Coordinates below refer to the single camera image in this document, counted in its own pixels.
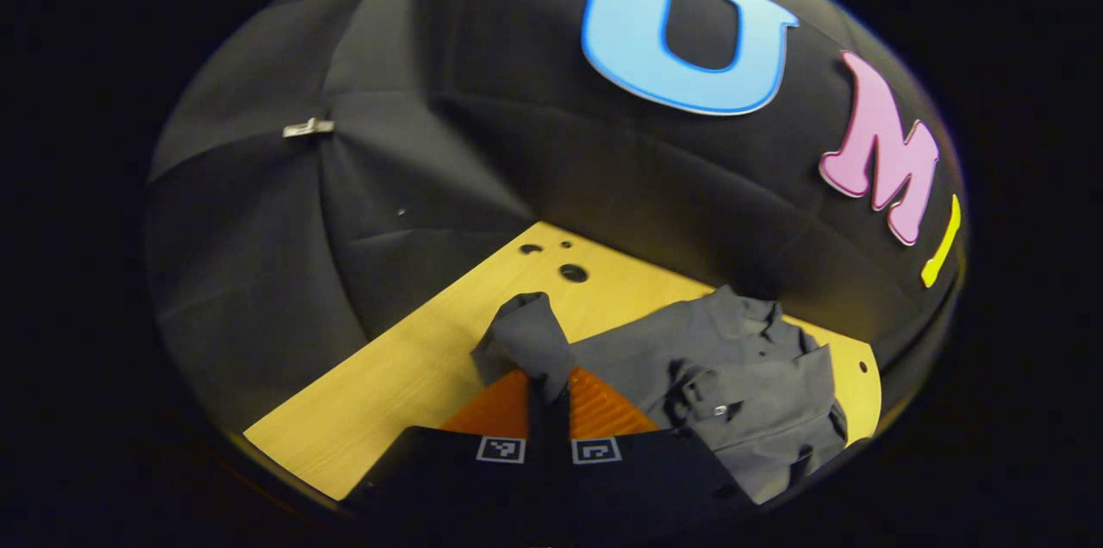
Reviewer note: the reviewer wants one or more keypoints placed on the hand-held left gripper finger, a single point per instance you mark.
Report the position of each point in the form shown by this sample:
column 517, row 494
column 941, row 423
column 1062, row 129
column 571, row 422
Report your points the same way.
column 539, row 436
column 560, row 436

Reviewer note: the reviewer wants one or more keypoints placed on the grey button-up shirt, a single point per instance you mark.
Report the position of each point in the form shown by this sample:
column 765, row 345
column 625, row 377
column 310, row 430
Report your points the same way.
column 741, row 376

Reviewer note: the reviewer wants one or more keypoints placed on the black backdrop cloth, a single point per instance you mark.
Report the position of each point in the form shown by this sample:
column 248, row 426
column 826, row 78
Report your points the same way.
column 482, row 143

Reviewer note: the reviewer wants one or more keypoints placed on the small silver clip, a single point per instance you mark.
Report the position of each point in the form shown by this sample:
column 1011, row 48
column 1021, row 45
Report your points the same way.
column 308, row 127

